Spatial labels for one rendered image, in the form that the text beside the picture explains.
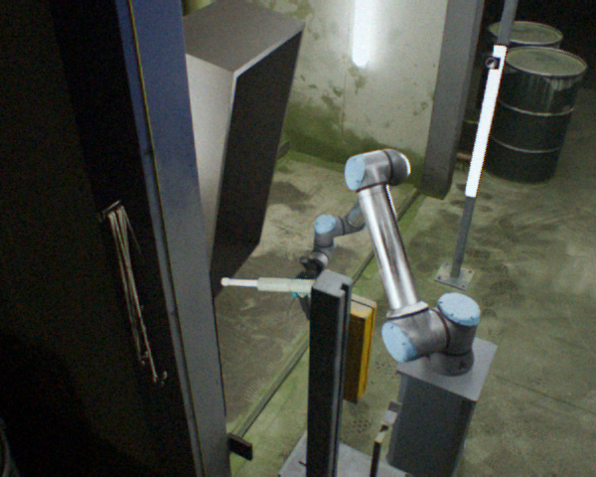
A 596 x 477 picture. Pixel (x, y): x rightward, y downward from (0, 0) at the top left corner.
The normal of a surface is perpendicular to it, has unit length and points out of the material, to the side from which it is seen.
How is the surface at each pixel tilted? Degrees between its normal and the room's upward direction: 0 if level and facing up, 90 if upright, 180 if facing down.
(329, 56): 90
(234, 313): 0
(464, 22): 90
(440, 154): 90
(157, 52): 90
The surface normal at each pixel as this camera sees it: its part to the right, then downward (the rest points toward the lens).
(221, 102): -0.40, 0.55
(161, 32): 0.87, 0.29
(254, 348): 0.00, -0.81
